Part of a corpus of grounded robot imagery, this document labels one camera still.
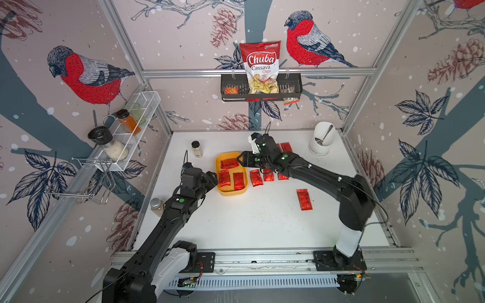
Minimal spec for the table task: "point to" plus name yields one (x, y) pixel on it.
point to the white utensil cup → (323, 137)
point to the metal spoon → (320, 142)
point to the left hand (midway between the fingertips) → (216, 173)
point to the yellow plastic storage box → (233, 178)
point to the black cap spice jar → (196, 149)
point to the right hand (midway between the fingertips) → (239, 159)
